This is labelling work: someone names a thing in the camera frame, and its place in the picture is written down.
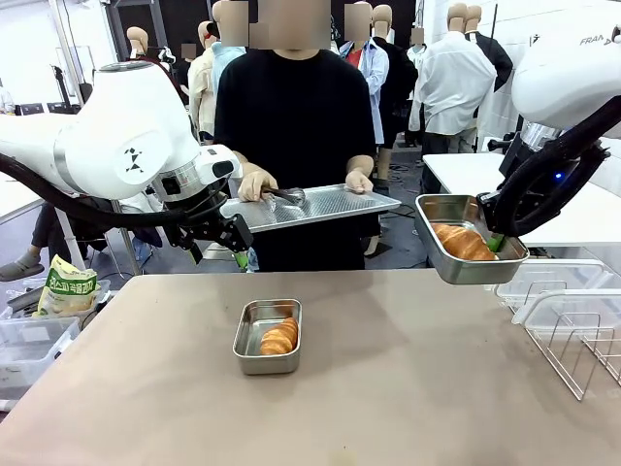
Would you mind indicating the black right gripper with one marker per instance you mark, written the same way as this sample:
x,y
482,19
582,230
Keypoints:
x,y
487,209

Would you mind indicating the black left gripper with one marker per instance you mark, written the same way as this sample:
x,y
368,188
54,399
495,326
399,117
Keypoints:
x,y
208,228

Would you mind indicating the golden croissant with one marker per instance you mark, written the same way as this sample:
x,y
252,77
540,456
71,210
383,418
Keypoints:
x,y
279,337
461,242

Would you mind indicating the rectangular stainless steel container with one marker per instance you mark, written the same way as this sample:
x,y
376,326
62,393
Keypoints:
x,y
466,272
267,364

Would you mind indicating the clear lid with white rim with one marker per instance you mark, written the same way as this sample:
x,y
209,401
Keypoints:
x,y
538,303
558,272

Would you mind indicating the metal serving tongs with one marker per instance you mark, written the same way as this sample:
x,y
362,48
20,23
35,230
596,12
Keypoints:
x,y
291,195

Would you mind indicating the perforated metal baking tray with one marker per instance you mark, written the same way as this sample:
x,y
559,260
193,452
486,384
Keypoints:
x,y
339,204

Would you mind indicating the person's right forearm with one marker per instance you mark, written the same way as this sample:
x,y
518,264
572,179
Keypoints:
x,y
252,168

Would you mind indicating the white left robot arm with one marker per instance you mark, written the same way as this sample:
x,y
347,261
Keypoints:
x,y
121,121

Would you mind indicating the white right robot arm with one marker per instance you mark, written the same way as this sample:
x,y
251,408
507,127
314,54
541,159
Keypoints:
x,y
567,82

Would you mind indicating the person's left forearm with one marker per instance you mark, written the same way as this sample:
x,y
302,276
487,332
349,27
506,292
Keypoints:
x,y
361,162

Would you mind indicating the person's right hand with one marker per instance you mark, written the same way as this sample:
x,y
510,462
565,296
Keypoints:
x,y
257,184

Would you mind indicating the person's left hand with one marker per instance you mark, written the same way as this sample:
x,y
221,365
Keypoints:
x,y
359,182

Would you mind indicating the crumpled blue denim cloth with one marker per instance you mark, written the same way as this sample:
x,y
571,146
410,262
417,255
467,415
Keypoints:
x,y
253,262

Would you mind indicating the person's black t-shirt torso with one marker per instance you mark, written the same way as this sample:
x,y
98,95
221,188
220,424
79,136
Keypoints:
x,y
291,121

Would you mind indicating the mannequin in beige shirt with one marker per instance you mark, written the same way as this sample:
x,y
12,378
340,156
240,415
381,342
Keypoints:
x,y
201,87

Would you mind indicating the green yellow snack bag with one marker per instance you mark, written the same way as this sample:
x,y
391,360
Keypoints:
x,y
63,296

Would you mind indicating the seated background person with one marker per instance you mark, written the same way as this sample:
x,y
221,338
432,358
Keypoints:
x,y
48,228

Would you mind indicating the mannequin in black white jacket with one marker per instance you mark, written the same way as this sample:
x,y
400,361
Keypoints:
x,y
500,63

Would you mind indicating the mannequin in light blue shirt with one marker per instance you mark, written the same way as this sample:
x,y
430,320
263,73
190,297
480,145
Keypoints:
x,y
223,53

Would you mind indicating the background person in black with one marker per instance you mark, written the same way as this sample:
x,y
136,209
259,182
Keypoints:
x,y
188,51

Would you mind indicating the mannequin in blue white shirt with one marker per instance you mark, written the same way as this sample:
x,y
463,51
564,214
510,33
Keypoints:
x,y
378,87

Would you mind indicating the distant person in white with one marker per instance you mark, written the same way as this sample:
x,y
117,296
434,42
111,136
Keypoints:
x,y
417,51

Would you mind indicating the clear plastic storage bin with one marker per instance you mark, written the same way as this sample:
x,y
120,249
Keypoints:
x,y
29,340

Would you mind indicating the black tripod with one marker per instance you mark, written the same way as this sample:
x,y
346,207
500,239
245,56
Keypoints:
x,y
60,80

